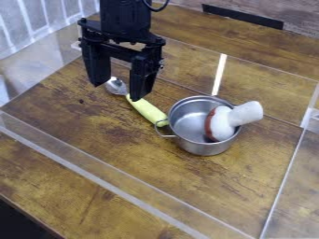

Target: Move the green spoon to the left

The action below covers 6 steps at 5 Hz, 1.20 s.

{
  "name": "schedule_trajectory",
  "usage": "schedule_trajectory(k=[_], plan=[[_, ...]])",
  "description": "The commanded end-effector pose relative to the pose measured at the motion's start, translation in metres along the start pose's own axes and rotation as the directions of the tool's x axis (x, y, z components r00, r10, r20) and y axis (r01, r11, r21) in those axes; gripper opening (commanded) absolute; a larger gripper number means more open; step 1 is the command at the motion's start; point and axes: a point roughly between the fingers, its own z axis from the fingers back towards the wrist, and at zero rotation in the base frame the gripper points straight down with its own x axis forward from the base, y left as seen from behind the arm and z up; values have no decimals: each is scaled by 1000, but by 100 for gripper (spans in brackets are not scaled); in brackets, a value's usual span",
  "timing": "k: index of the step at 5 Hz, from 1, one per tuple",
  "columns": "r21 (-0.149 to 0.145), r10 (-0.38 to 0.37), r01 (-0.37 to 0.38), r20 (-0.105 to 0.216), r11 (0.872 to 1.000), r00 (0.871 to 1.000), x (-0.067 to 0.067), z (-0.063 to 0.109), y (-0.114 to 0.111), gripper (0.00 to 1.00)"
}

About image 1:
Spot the black cable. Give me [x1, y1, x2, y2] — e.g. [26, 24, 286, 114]
[140, 0, 171, 13]

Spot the small steel pot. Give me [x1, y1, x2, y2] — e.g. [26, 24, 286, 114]
[155, 95, 242, 156]

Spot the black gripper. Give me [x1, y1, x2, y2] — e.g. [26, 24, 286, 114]
[78, 0, 166, 102]

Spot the green handled metal spoon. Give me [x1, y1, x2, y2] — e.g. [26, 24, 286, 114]
[104, 77, 168, 127]

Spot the black bar on wall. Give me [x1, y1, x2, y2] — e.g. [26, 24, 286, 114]
[202, 4, 284, 30]

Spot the toy mushroom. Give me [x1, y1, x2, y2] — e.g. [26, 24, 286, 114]
[204, 101, 263, 142]

